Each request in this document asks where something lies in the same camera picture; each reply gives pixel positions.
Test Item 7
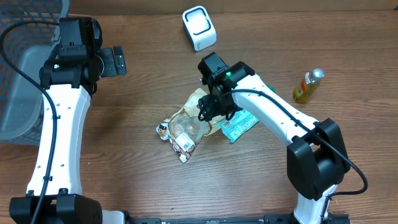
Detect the yellow oil bottle silver cap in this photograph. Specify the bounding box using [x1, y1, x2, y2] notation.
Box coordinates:
[292, 68, 324, 103]

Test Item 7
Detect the white barcode scanner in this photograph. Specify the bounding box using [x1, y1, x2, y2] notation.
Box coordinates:
[182, 6, 217, 52]

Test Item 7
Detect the green lid white jar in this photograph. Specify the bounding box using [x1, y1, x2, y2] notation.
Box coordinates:
[267, 85, 276, 94]

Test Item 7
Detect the grey plastic mesh basket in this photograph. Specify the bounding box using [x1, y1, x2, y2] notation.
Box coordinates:
[1, 0, 70, 146]

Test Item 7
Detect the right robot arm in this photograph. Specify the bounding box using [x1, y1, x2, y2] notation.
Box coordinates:
[198, 52, 350, 223]

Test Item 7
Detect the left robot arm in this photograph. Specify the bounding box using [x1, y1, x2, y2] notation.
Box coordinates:
[9, 17, 129, 224]

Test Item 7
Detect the mint green snack bar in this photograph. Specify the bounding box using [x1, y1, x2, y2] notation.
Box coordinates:
[217, 110, 259, 143]

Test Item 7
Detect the brown snack pouch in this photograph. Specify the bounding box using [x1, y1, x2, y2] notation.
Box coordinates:
[155, 88, 225, 163]

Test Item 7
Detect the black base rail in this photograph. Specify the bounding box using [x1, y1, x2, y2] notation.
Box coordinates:
[124, 213, 351, 224]

